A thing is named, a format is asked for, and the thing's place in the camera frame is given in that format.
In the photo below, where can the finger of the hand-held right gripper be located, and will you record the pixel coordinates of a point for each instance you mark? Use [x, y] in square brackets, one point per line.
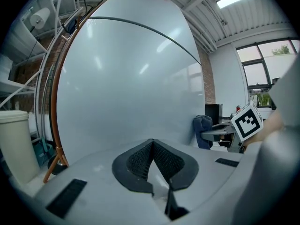
[222, 125]
[220, 133]

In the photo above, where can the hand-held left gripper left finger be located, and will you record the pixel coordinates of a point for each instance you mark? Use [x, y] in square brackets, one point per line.
[93, 177]

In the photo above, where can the dark blue hanging bag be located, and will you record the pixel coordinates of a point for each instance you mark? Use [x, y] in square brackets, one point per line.
[73, 24]

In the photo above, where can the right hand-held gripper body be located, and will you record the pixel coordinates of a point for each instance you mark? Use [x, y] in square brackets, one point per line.
[247, 123]

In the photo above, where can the black coat stand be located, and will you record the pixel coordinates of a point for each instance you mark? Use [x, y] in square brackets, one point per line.
[52, 170]

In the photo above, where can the brown wooden coat stand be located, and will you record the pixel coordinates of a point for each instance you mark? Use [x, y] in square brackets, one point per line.
[55, 95]

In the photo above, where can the black-framed window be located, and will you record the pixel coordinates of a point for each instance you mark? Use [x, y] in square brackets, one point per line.
[255, 74]

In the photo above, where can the grey refrigerator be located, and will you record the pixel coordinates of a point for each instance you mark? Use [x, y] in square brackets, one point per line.
[129, 78]

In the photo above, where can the person's right forearm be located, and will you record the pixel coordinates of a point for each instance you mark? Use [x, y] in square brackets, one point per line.
[267, 128]

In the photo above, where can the dark blue cleaning cloth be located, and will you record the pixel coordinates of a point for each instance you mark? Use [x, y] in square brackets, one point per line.
[202, 125]

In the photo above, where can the red fire extinguisher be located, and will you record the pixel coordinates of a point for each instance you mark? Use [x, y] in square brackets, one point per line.
[238, 108]

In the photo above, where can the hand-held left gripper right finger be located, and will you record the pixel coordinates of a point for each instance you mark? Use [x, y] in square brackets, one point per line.
[211, 172]

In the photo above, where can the black box speaker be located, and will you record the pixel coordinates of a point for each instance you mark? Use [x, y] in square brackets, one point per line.
[213, 114]

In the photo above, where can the cream plastic trash bin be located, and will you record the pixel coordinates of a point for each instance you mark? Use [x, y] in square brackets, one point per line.
[16, 144]

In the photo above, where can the white metal shelving rack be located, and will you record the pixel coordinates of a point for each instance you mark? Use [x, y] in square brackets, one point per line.
[14, 85]

